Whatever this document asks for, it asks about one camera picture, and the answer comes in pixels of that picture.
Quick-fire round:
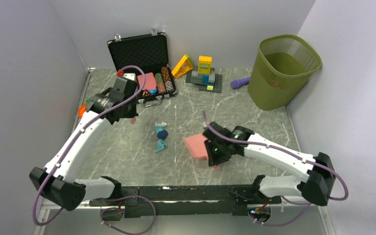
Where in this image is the pink dustpan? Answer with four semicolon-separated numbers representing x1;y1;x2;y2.
184;134;208;161

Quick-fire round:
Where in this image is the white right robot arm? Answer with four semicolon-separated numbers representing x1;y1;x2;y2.
202;122;336;206

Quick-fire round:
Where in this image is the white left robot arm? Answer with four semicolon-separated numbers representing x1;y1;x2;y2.
29;73;139;211

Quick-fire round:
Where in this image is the light blue paper scrap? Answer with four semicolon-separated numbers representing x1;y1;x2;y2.
154;125;165;133

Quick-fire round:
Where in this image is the white paper scrap left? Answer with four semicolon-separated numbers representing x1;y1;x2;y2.
155;122;167;127

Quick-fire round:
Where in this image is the dark blue scrap by dustpan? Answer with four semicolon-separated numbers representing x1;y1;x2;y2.
157;130;168;140

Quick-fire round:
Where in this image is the orange horseshoe toy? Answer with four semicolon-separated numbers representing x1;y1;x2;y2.
77;103;87;119

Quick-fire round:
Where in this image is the teal paper scrap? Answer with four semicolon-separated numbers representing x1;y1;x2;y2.
155;139;167;153

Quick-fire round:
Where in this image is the black poker chip case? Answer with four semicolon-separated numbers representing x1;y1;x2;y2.
107;29;178;108

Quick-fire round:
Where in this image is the purple cylindrical toy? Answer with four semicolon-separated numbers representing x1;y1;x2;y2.
230;76;251;89

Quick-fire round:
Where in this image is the yellow triangular toy block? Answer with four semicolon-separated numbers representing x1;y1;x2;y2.
172;54;193;79

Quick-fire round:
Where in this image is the toy brick tower on baseplate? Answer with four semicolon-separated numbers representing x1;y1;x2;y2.
185;56;223;93

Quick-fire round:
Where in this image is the green mesh waste bin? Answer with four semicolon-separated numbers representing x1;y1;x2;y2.
247;34;322;111

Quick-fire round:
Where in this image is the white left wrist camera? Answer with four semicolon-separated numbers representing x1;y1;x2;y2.
116;70;137;81

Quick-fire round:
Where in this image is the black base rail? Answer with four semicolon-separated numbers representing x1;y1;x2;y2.
89;185;282;218

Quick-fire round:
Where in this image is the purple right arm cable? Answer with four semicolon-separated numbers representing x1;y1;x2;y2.
201;110;350;227

